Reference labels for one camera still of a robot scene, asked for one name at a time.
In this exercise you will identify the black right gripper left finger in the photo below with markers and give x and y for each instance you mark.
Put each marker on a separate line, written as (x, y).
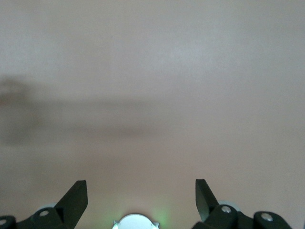
(69, 207)

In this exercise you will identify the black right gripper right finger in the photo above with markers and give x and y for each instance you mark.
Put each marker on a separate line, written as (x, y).
(209, 210)

